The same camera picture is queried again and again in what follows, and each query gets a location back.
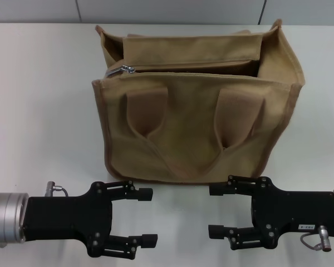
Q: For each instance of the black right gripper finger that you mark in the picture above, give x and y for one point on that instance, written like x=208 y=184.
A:
x=233 y=189
x=239 y=236

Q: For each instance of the silver metal zipper pull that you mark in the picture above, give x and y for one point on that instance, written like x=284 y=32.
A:
x=119 y=70

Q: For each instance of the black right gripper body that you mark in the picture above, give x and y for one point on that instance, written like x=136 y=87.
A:
x=289 y=214

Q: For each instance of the khaki canvas food bag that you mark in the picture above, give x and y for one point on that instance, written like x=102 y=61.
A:
x=183 y=125

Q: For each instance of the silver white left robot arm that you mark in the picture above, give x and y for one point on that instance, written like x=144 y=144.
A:
x=8 y=219

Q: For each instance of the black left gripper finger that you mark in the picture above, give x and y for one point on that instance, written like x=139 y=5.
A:
x=133 y=193
x=128 y=246

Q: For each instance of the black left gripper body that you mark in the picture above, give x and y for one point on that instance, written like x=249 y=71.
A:
x=66 y=219

